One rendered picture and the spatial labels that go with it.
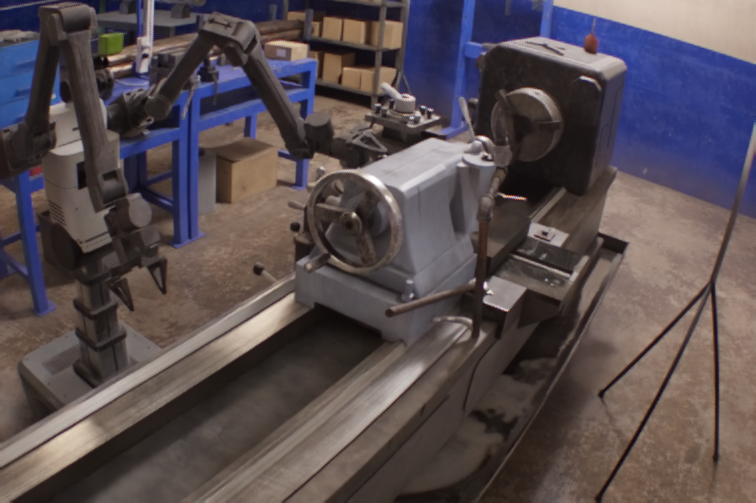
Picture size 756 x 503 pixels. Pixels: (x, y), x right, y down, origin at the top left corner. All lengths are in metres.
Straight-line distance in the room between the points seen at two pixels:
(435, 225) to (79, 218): 0.97
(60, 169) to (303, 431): 1.00
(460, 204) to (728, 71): 4.29
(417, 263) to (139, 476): 0.76
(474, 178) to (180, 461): 0.95
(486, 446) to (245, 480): 0.93
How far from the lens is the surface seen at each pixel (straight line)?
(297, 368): 1.53
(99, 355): 2.12
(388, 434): 1.22
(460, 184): 1.59
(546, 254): 1.87
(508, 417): 1.97
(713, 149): 5.73
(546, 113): 2.23
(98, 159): 1.32
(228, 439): 1.34
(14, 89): 2.89
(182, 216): 3.53
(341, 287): 1.46
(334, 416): 1.24
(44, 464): 1.17
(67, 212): 1.83
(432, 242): 1.48
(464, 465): 1.79
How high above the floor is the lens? 1.67
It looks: 25 degrees down
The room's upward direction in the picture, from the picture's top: 6 degrees clockwise
